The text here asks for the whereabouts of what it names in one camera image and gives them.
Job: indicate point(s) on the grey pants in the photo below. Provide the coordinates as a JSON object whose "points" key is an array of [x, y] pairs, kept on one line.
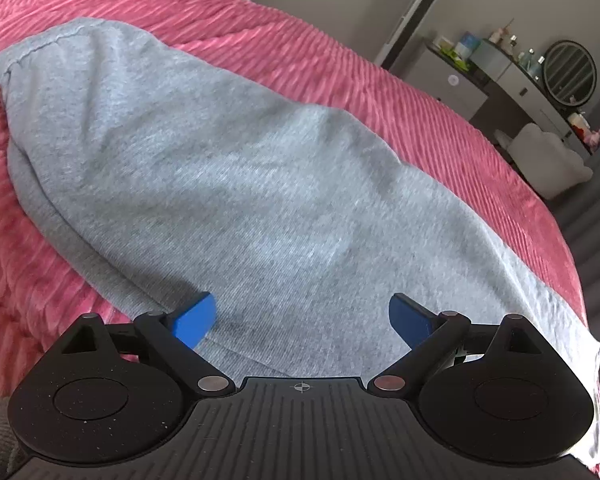
{"points": [[230, 185]]}

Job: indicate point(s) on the white vanity desk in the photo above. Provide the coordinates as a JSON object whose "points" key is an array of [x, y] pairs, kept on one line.
{"points": [[510, 80]]}

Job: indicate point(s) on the white and blue canister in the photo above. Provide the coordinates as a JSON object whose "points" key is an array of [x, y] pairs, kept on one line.
{"points": [[467, 46]]}

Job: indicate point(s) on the pink ribbed blanket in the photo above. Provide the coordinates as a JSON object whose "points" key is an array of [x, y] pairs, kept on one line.
{"points": [[330, 75]]}

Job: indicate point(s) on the teal glass bottle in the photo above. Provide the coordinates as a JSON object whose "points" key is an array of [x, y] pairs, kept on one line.
{"points": [[532, 65]]}

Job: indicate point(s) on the reed diffuser bottle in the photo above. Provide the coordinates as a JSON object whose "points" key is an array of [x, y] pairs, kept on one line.
{"points": [[497, 35]]}

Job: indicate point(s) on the green packet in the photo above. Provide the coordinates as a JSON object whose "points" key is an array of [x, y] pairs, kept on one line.
{"points": [[450, 51]]}

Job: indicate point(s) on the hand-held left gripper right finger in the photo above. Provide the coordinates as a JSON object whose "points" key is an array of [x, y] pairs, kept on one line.
{"points": [[410, 317]]}

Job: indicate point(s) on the round black-framed mirror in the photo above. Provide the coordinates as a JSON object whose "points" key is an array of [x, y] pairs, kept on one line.
{"points": [[570, 72]]}

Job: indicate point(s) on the pink trinkets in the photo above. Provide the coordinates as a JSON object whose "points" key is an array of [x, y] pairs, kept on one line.
{"points": [[592, 135]]}

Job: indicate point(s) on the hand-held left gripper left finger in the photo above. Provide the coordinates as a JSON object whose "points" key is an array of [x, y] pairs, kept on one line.
{"points": [[195, 317]]}

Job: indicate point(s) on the white tower appliance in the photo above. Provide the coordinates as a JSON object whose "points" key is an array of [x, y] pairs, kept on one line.
{"points": [[415, 15]]}

